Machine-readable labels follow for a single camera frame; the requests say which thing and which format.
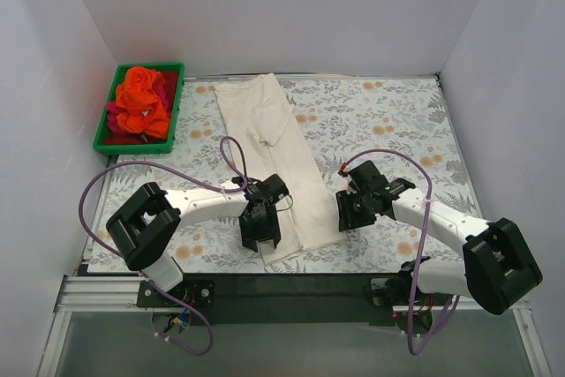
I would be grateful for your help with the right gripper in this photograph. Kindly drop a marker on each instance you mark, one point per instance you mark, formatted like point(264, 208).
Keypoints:
point(353, 208)

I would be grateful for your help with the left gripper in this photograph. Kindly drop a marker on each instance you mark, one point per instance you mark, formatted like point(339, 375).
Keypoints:
point(259, 222)

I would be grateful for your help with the cream t shirt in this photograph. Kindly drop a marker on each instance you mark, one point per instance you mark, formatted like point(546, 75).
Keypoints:
point(257, 114)

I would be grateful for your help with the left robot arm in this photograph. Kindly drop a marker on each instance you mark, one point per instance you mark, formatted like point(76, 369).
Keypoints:
point(142, 228)

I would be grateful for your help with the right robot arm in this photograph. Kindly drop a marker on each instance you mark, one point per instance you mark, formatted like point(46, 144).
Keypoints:
point(496, 266)

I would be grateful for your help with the floral table mat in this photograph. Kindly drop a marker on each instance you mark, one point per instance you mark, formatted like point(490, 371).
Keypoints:
point(400, 124)

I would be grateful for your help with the orange t shirt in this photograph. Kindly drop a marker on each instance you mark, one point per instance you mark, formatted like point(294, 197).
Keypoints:
point(141, 103)

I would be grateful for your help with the green plastic bin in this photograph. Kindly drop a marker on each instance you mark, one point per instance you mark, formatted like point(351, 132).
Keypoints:
point(141, 111)

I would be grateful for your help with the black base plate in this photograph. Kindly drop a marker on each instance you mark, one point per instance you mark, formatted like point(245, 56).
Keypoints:
point(286, 298)

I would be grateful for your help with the aluminium frame rail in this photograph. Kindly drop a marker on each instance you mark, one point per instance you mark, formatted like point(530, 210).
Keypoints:
point(114, 325)

